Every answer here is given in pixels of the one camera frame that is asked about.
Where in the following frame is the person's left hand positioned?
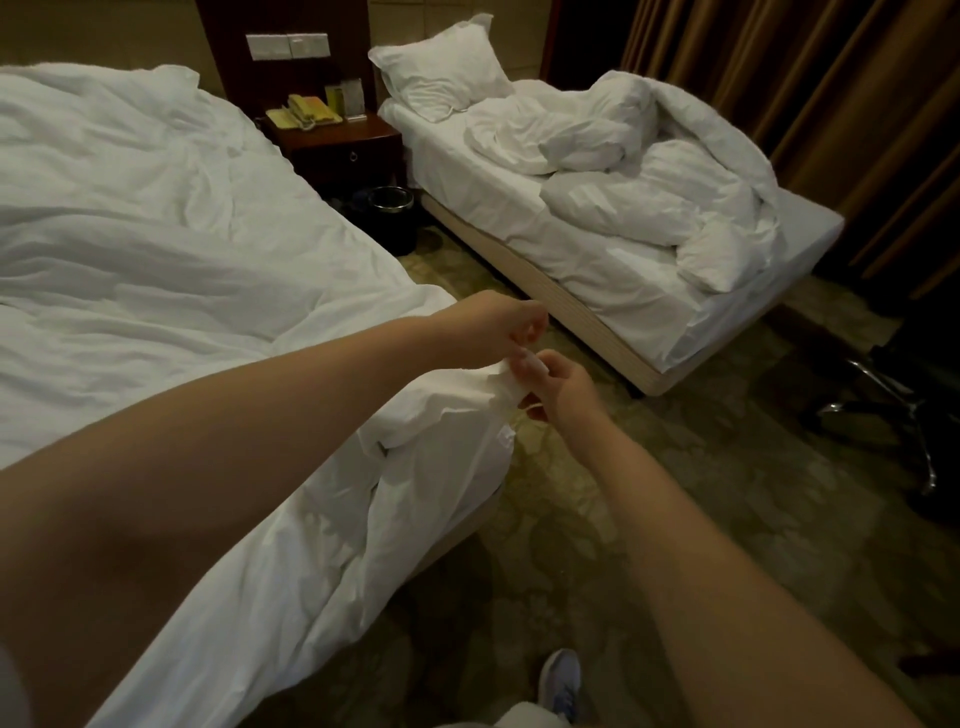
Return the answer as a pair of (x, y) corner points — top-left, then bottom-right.
(435, 289), (551, 372)

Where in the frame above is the person's right hand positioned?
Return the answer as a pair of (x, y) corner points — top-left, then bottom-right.
(507, 348), (609, 437)

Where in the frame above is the white bed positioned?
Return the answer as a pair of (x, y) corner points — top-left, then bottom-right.
(378, 97), (846, 399)
(402, 480), (519, 579)

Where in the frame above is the white pillow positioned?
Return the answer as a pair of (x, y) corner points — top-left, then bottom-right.
(369, 13), (516, 125)

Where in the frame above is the white duvet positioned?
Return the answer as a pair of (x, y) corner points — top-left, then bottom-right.
(0, 63), (527, 728)
(465, 70), (782, 296)

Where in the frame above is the person's right forearm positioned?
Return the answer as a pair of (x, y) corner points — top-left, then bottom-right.
(555, 405), (924, 728)

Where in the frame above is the person's left forearm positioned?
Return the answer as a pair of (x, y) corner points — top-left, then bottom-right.
(0, 307), (474, 728)

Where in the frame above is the person's white printed shirt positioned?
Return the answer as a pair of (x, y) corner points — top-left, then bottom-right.
(435, 699), (575, 728)

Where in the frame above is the black trash bin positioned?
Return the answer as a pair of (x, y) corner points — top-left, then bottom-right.
(360, 183), (423, 255)

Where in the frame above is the dark wooden nightstand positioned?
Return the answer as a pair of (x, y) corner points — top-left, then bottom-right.
(255, 112), (407, 200)

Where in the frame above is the beige telephone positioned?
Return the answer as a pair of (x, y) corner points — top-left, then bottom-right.
(267, 93), (347, 132)

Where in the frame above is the tan padded headboard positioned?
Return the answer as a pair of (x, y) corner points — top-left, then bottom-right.
(367, 0), (551, 84)
(0, 0), (204, 77)

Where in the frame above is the black office chair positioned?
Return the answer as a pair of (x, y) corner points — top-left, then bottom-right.
(802, 292), (960, 527)

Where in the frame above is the brown curtain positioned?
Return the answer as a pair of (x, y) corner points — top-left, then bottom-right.
(619, 0), (960, 309)

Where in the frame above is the white wall switch panel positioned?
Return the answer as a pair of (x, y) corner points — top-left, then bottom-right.
(246, 31), (332, 63)

